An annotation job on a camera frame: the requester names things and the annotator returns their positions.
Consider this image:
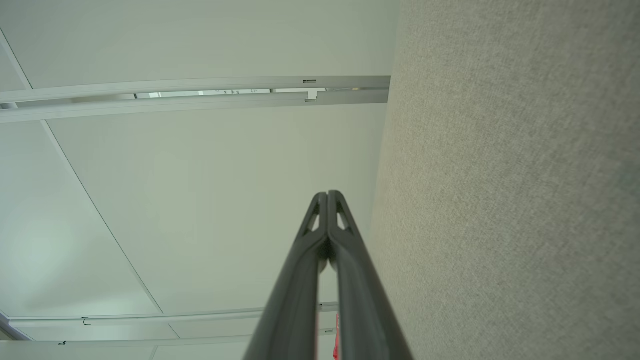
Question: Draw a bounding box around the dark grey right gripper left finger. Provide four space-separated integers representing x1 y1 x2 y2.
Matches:
244 192 329 360

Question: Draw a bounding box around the grey fabric sofa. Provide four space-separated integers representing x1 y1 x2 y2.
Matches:
367 0 640 360

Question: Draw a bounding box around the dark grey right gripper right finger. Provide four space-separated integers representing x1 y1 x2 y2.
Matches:
328 190 414 360

